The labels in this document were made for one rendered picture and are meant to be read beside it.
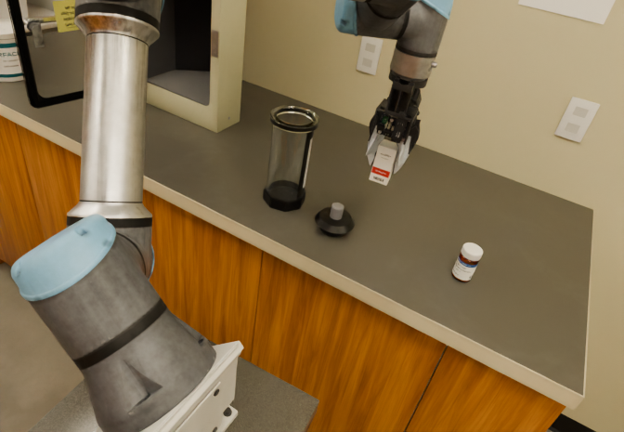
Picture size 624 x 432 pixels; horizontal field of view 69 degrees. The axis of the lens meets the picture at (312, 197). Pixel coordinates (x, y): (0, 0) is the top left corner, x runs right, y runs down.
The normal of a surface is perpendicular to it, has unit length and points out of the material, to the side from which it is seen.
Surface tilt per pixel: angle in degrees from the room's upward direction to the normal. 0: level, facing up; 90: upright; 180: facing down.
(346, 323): 90
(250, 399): 0
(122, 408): 56
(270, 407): 0
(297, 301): 90
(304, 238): 0
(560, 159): 90
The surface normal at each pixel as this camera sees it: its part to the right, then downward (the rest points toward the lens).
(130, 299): 0.75, -0.37
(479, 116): -0.49, 0.43
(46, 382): 0.14, -0.81
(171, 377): 0.38, -0.46
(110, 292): 0.61, -0.26
